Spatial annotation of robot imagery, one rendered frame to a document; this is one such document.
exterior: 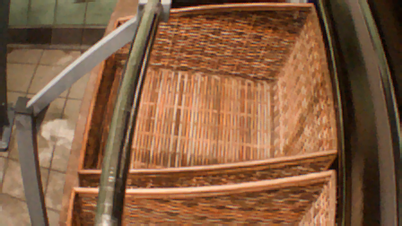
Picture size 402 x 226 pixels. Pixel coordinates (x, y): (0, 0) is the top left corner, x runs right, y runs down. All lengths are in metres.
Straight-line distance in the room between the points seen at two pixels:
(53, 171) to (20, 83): 0.54
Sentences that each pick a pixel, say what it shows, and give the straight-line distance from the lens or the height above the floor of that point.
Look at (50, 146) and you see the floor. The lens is 2.62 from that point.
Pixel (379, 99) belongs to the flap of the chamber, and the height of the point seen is 1.40.
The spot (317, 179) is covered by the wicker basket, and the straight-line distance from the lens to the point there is 1.35.
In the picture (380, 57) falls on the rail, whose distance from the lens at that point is 0.58.
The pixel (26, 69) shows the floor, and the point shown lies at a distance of 3.00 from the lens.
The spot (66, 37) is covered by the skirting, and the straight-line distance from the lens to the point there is 3.09.
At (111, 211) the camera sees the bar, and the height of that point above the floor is 1.17.
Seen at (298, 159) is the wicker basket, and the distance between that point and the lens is 1.39.
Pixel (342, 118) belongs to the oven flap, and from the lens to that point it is 1.30.
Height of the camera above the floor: 1.72
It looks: 38 degrees down
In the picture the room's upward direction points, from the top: 7 degrees clockwise
